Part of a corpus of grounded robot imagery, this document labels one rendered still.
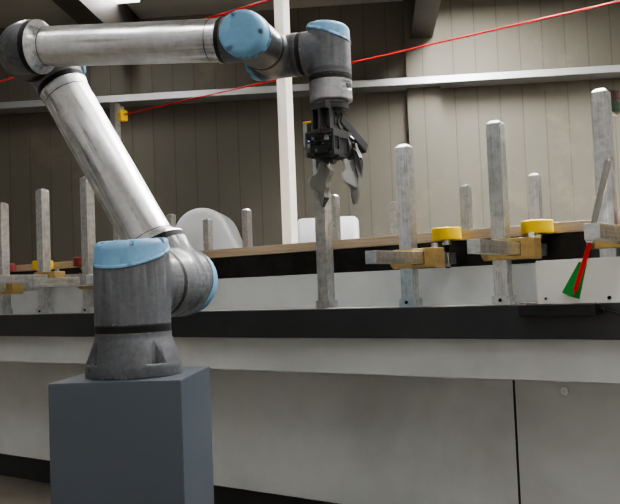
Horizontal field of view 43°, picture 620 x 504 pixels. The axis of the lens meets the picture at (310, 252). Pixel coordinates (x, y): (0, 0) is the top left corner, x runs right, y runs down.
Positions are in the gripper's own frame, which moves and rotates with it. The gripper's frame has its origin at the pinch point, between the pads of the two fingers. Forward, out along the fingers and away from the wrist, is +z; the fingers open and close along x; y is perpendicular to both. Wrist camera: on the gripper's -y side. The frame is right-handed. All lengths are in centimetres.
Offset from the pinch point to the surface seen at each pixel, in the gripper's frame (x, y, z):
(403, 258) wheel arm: -1.7, -29.7, 11.8
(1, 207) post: -181, -40, -17
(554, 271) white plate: 31, -41, 16
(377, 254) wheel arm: -1.6, -17.1, 11.0
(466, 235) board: 1, -62, 5
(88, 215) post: -131, -41, -10
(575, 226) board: 30, -62, 5
